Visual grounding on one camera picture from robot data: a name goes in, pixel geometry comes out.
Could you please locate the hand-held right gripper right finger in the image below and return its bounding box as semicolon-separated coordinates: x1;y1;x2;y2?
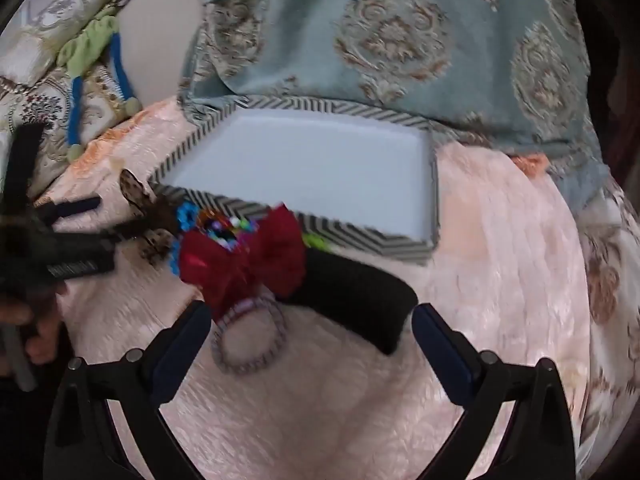
410;302;576;480

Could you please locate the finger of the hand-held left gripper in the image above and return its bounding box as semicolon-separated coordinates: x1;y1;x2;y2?
47;197;102;222
102;222;173;251

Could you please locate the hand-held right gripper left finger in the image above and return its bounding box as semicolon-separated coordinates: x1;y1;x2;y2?
42;300;213;480

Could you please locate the leopard print scrunchie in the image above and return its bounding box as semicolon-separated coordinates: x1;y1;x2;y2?
120;169;181;265

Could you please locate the white pink beaded hair tie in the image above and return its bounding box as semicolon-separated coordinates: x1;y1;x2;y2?
211;296;288;376

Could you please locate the large multicolour bead bracelet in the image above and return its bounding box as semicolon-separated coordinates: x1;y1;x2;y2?
196;206;262;250

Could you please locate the black fabric headband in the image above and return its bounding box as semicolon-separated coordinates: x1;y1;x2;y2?
287;252;420;356

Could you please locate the red satin hair bow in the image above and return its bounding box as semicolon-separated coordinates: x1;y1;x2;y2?
179;205;307;321

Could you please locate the zigzag striped jewelry box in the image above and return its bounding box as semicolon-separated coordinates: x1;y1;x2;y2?
150;94;441;266

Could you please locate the person's left hand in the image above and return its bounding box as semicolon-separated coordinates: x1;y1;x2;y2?
0;280;67;376

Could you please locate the pink embossed bedspread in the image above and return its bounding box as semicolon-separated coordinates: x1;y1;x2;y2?
30;97;601;480

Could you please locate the cream ornate patterned cushion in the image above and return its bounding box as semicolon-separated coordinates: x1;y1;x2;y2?
0;0;151;196

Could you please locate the green and blue curtain tieback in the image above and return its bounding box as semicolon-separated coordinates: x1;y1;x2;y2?
57;14;141;161

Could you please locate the cream floral sheet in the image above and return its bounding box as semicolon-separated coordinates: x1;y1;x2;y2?
580;175;640;461

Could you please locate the teal patterned cushion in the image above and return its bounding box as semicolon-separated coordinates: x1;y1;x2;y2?
180;0;611;211

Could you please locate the blue flower bead bracelet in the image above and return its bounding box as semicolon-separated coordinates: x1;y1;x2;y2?
177;201;202;232

